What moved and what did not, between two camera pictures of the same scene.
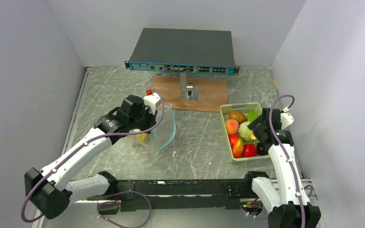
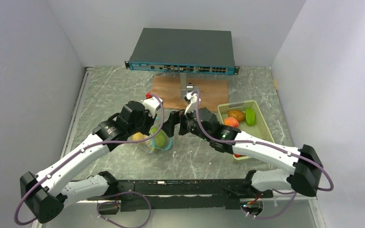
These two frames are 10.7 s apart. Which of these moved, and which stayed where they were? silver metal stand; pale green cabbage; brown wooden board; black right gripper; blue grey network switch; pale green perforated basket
Moved: black right gripper; pale green cabbage
Stayed: silver metal stand; blue grey network switch; pale green perforated basket; brown wooden board
